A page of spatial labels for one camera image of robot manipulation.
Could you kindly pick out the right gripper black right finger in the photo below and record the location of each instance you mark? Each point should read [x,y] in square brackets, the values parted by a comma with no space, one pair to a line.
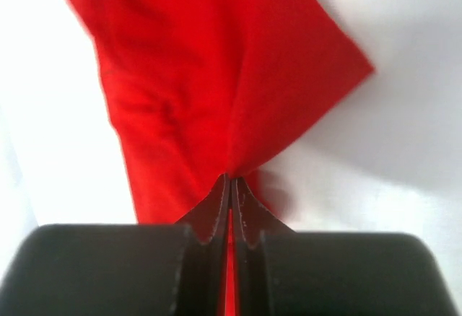
[279,271]

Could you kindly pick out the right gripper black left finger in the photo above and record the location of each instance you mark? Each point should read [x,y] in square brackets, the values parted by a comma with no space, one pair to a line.
[120,269]

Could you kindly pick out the red polo shirt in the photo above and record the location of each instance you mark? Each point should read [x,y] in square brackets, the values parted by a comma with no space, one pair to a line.
[200,88]

